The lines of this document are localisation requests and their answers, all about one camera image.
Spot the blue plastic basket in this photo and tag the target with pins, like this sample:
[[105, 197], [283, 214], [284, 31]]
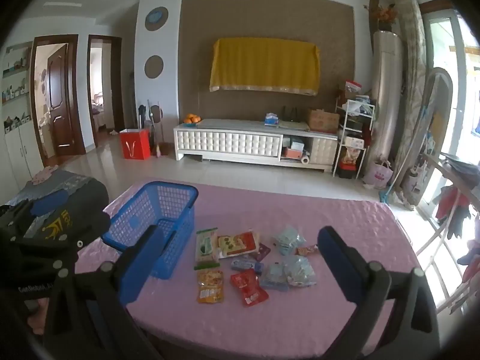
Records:
[[150, 202]]

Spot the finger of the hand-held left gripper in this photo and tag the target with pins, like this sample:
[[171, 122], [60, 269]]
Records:
[[48, 200], [88, 230]]

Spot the small pink cloth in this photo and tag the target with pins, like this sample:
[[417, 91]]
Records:
[[43, 175]]

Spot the white shelf rack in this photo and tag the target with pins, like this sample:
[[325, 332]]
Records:
[[352, 138]]

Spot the round wall decor with blue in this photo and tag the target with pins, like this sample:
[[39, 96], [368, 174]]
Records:
[[156, 18]]

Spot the white wall cabinet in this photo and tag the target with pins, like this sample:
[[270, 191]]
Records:
[[18, 127]]

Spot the green cracker packet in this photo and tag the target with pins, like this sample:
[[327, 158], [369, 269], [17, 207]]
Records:
[[206, 249]]

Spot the red cracker packet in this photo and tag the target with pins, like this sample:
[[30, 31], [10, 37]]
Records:
[[236, 245]]

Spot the red gift bag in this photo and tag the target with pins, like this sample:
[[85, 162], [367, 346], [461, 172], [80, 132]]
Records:
[[135, 144]]

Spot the standing air conditioner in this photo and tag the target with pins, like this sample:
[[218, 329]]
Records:
[[386, 101]]

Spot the white TV cabinet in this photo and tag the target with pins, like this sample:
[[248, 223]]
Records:
[[225, 142]]

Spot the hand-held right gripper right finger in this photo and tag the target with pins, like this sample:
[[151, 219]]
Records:
[[335, 258]]

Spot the orange box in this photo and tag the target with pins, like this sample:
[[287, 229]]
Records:
[[292, 153]]

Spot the artificial flowers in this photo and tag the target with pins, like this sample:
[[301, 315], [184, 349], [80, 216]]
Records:
[[384, 14]]

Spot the clear blue packet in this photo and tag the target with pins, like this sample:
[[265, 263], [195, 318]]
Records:
[[273, 276], [300, 270]]

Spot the orange snack packet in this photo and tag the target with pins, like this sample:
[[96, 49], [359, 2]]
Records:
[[209, 287]]

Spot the silver foil packet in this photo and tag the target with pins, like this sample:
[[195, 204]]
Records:
[[288, 240]]

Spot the blue tissue pack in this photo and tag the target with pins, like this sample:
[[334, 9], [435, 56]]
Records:
[[270, 119]]

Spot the purple snack packet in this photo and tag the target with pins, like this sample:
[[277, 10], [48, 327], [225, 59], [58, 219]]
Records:
[[263, 251]]

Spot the red snack packet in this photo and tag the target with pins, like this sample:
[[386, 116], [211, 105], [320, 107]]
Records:
[[249, 287]]

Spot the wooden drying rack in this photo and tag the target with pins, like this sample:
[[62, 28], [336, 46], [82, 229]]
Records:
[[438, 240]]

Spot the brown candy wrapper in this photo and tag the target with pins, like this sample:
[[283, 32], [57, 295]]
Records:
[[306, 249]]

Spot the cardboard box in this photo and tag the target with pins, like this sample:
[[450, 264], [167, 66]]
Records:
[[323, 120]]

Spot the person's left hand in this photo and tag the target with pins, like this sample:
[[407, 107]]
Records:
[[36, 318]]

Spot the ironing board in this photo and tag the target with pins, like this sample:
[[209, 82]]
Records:
[[437, 120]]

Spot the metal stand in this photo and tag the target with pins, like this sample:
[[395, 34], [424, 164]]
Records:
[[156, 120]]

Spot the paper roll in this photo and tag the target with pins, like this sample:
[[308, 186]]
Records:
[[305, 159]]

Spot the plain round wall decor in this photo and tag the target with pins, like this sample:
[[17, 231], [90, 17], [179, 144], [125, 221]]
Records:
[[154, 66]]

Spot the leaning mattress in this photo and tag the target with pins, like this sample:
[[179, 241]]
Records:
[[412, 82]]

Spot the pink bag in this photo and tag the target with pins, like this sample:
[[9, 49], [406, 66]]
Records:
[[378, 175]]

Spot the black cloth with gold print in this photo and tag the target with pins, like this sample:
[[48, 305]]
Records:
[[86, 195]]

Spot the teal tissue box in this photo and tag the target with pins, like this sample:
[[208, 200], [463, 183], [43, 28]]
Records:
[[297, 143]]

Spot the red garment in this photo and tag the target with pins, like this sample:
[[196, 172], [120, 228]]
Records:
[[446, 202]]

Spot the blue bar packet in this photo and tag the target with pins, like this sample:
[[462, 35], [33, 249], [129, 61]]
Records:
[[245, 264]]

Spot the brown wooden door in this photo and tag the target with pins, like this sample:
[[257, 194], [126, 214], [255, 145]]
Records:
[[60, 97]]

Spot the pile of oranges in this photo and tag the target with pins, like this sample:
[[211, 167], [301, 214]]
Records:
[[192, 119]]

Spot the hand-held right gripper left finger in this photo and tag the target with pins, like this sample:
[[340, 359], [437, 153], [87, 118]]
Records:
[[146, 266]]

